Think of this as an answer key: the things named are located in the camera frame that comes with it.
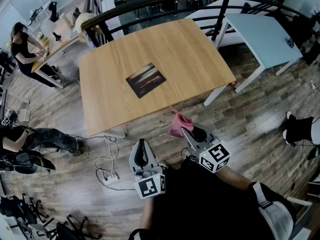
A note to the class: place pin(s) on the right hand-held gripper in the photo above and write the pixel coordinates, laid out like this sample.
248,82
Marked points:
215,156

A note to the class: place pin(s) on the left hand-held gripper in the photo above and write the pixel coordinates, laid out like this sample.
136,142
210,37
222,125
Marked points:
150,184

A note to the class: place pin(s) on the pink cloth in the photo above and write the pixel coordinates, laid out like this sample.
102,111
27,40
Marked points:
178,125

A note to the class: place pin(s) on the dark printed mouse pad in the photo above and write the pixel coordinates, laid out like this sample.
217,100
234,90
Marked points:
146,80

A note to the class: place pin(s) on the person's right forearm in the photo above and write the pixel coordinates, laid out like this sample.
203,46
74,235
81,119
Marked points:
232,179

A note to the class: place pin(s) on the person's left forearm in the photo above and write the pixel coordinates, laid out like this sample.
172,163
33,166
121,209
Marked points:
146,214

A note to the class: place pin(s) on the person's grey shoe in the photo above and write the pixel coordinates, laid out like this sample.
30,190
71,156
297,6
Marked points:
186,154

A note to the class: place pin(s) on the white power strip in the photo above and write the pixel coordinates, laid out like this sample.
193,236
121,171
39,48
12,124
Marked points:
313,85
111,178

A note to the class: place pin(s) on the person's black clothing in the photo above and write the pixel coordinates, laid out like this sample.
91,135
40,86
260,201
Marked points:
200,204

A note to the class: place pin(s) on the wooden table with white legs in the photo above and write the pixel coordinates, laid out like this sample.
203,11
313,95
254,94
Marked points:
112,71

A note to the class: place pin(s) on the black office chair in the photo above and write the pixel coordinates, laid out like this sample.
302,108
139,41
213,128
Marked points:
65,230

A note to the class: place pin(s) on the light blue table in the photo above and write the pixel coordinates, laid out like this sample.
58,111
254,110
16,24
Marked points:
265,36

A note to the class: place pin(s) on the black desk lamp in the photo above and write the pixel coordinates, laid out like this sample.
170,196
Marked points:
56,37

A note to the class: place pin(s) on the wooden desk with white frame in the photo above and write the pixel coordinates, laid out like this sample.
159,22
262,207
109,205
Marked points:
61,44

